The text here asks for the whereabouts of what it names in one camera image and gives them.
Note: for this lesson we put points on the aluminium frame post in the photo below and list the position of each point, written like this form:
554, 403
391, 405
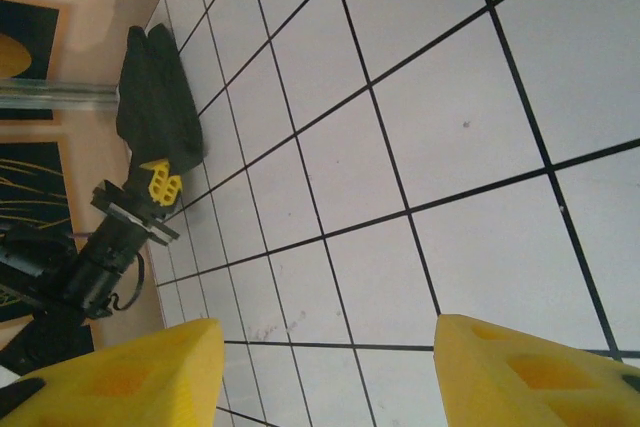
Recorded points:
50, 94

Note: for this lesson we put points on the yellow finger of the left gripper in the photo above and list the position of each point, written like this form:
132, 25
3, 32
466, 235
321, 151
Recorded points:
170, 192
156, 174

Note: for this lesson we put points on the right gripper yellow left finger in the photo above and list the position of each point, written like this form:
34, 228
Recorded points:
140, 377

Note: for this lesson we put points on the black t-shirt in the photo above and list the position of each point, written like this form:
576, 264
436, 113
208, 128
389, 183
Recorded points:
155, 97

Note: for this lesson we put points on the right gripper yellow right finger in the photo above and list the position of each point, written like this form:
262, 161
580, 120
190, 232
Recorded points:
525, 387

